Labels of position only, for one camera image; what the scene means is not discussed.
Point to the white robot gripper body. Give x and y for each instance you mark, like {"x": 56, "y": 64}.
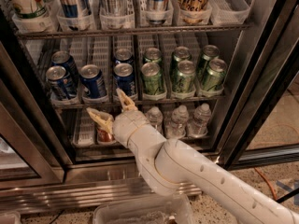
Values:
{"x": 128, "y": 124}

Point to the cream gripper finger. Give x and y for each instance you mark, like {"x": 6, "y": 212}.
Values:
{"x": 103, "y": 119}
{"x": 127, "y": 103}

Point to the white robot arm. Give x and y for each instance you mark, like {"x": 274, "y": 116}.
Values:
{"x": 165, "y": 163}

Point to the red soda can rear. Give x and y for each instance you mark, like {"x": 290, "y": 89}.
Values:
{"x": 108, "y": 110}

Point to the red soda can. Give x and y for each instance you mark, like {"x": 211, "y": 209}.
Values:
{"x": 104, "y": 137}
{"x": 108, "y": 110}

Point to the red soda can front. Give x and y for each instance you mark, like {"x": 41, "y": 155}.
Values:
{"x": 104, "y": 137}

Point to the blue pepsi can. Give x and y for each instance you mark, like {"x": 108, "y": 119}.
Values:
{"x": 124, "y": 77}
{"x": 123, "y": 56}
{"x": 61, "y": 83}
{"x": 63, "y": 58}

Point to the clear water bottle middle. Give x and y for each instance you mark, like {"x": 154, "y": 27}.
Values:
{"x": 175, "y": 128}

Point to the clear water bottle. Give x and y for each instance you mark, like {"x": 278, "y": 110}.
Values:
{"x": 197, "y": 125}
{"x": 175, "y": 128}
{"x": 155, "y": 117}

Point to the blue pepsi can front left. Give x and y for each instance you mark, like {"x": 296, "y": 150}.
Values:
{"x": 61, "y": 83}

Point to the blue pepsi can rear left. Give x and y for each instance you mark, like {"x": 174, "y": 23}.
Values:
{"x": 63, "y": 58}

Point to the stainless steel fridge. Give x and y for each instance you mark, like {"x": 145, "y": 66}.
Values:
{"x": 262, "y": 59}

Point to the empty white tray bottom left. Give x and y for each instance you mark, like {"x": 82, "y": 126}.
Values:
{"x": 84, "y": 133}

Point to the empty white tray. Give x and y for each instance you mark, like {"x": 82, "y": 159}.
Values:
{"x": 84, "y": 133}
{"x": 227, "y": 12}

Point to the clear water bottle left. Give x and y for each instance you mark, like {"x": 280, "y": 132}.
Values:
{"x": 155, "y": 117}

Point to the clear water bottle right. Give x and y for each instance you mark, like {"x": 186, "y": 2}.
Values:
{"x": 197, "y": 125}

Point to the clear plastic bin on floor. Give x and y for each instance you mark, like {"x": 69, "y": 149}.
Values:
{"x": 154, "y": 209}

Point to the empty white tray top right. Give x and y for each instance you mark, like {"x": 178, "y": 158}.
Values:
{"x": 227, "y": 12}

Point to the black tripod leg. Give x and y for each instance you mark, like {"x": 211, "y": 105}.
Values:
{"x": 288, "y": 196}

